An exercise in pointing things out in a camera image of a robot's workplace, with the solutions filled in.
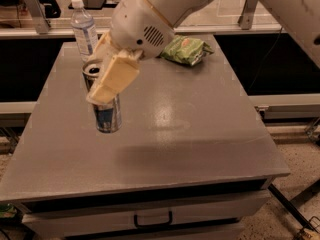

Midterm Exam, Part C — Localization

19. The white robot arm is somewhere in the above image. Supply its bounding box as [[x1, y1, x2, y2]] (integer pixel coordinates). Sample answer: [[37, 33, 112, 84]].
[[87, 0, 320, 105]]

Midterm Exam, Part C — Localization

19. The grey drawer with black handle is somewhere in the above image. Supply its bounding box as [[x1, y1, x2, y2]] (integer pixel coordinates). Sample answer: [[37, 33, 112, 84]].
[[23, 190, 270, 238]]

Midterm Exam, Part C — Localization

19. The silver blue redbull can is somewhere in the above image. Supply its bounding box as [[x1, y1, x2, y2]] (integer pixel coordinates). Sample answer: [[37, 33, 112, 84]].
[[82, 59, 122, 133]]

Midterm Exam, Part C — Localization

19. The grey metal bracket right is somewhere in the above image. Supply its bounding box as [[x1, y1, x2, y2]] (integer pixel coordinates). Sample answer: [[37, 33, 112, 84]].
[[238, 0, 258, 30]]

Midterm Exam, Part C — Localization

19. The clear plastic water bottle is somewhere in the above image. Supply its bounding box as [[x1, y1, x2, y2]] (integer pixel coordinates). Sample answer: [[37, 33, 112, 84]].
[[71, 0, 98, 62]]

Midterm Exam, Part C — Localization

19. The green chip bag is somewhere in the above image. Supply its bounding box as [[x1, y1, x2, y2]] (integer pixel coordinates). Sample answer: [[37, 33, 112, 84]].
[[160, 35, 214, 66]]

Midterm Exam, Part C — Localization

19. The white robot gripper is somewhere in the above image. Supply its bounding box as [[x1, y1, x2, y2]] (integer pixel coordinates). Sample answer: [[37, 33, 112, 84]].
[[87, 0, 174, 105]]

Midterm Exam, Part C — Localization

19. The grey metal bracket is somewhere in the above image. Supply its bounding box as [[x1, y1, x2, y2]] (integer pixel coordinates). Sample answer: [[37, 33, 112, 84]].
[[24, 0, 50, 34], [238, 0, 258, 30]]

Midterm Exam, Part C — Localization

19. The grey metal bracket left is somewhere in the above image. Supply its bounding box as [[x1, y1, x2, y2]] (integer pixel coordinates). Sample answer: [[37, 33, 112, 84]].
[[24, 0, 50, 34]]

